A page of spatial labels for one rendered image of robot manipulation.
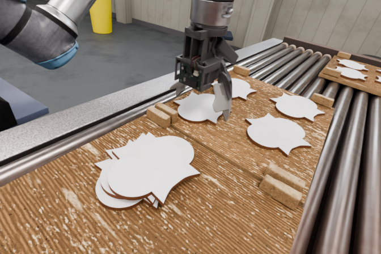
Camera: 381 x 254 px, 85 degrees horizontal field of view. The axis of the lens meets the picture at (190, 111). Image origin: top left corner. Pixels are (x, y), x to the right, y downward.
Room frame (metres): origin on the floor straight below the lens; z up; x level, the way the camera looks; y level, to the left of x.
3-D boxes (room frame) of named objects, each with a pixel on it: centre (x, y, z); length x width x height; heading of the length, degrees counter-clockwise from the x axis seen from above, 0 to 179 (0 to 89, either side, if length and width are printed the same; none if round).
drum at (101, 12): (4.35, 2.03, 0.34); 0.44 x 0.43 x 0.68; 154
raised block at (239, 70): (0.71, -0.16, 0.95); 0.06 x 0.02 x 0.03; 57
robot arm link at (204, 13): (0.42, -0.01, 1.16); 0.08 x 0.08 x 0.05
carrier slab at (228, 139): (0.48, -0.16, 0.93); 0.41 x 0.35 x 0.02; 147
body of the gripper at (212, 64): (0.42, -0.01, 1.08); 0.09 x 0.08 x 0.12; 147
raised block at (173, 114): (0.39, 0.05, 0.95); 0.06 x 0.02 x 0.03; 57
